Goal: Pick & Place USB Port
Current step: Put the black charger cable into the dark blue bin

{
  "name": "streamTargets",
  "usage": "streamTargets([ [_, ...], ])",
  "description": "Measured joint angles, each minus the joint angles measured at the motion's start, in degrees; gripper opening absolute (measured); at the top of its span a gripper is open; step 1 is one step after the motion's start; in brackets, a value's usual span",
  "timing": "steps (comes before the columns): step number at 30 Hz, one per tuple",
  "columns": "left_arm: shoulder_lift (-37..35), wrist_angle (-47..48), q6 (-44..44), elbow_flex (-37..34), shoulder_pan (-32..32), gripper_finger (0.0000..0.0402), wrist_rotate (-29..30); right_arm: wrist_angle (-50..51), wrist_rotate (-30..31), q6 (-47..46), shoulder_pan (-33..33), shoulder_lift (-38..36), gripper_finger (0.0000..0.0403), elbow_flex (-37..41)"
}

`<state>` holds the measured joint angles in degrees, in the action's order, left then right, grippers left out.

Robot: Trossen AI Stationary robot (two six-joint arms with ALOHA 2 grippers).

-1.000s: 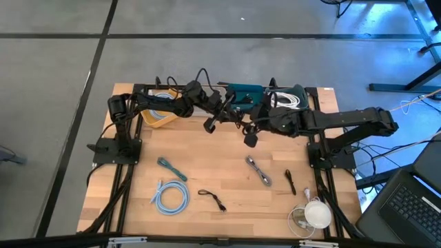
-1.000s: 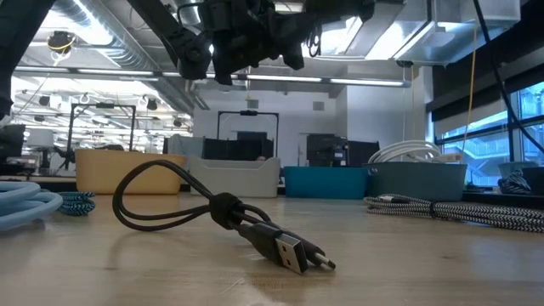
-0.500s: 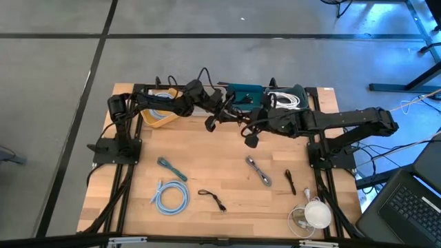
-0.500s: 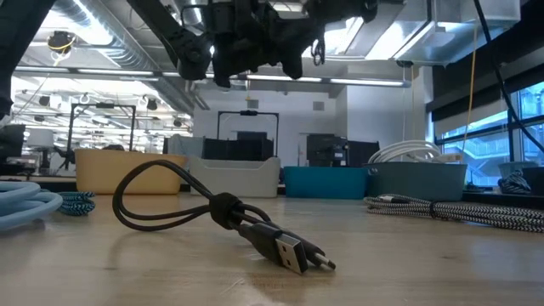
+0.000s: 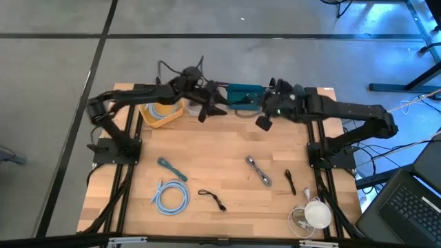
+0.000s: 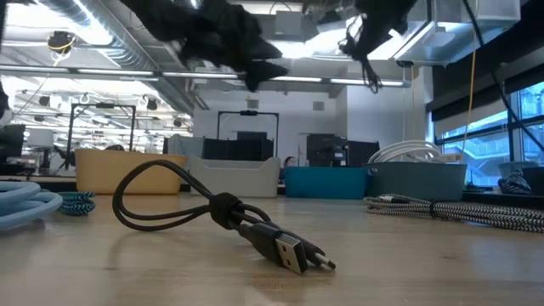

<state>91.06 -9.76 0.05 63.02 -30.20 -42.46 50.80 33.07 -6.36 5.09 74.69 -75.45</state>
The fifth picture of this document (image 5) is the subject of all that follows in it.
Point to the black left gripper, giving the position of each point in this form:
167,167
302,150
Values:
196,87

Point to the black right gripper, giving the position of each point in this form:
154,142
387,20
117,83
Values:
284,101

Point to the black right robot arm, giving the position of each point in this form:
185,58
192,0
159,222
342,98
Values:
344,110

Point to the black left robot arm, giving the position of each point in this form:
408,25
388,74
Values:
138,94

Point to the teal plastic bin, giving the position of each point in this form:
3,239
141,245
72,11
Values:
234,89

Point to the yellow plastic bin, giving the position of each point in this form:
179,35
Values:
162,122

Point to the black open laptop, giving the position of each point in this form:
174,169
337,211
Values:
410,206

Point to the grey stand foot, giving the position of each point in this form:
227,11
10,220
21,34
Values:
10,157

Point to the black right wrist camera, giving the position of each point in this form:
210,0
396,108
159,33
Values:
264,123

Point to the black aluminium table frame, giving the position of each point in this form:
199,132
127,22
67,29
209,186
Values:
310,132

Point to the black desk leg frame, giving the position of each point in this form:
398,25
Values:
392,87

